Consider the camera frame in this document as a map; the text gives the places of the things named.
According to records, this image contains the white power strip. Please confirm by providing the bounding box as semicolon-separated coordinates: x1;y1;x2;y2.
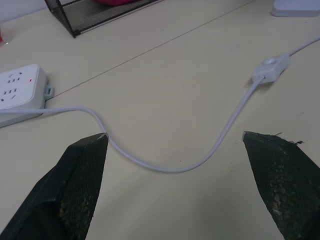
0;63;56;128

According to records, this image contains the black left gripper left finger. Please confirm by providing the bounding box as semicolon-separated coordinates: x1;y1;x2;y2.
0;133;111;240

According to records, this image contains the black mesh wire basket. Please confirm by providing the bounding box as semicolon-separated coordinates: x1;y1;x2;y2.
45;0;166;39

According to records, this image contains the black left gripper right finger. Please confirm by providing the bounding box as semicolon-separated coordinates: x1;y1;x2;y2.
241;130;320;240

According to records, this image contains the red object in organizer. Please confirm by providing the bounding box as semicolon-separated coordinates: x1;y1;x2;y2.
92;0;136;7

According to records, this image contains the white object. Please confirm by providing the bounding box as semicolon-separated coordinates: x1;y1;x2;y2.
271;0;320;18

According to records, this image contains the white cable with inline switch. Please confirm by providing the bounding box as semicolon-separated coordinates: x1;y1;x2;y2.
0;36;320;174

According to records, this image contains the white inline cable switch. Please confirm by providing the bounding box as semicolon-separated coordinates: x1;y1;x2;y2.
251;56;292;84

